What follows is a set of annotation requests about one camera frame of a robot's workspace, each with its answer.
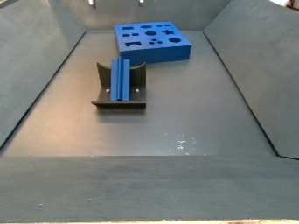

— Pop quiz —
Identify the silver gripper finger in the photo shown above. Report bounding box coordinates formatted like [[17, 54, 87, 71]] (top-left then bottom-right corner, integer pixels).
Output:
[[88, 0, 96, 9], [139, 0, 145, 7]]

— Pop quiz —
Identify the blue star-profile bar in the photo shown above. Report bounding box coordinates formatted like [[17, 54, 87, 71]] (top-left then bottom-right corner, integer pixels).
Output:
[[109, 57, 129, 101]]

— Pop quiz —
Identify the black curved fixture stand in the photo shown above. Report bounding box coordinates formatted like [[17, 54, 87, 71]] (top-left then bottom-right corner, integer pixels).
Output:
[[91, 59, 145, 109]]

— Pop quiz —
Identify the blue shape-sorter block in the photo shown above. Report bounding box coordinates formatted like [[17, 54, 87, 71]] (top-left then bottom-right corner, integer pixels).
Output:
[[115, 21, 192, 65]]

